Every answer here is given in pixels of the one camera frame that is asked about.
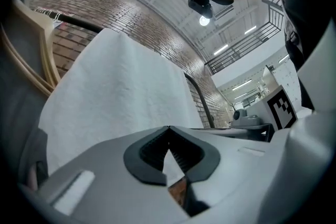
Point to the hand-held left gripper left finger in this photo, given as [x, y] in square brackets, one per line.
[105, 191]

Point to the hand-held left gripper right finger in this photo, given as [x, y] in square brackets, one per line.
[244, 170]

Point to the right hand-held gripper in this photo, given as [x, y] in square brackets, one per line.
[262, 112]

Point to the white cloth garment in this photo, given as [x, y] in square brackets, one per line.
[118, 86]

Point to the ceiling strip light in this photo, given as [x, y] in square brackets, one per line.
[220, 49]
[250, 30]
[242, 85]

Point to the black balcony railing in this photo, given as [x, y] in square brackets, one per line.
[249, 42]

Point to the round ceiling lamp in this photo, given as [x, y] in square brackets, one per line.
[204, 21]

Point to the dark hanging garment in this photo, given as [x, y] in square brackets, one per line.
[18, 112]

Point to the person's black clothing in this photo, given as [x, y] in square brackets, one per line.
[309, 21]

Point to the bunch of wooden hangers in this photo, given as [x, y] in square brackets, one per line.
[44, 42]

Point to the black head-worn camera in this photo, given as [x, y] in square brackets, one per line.
[199, 2]

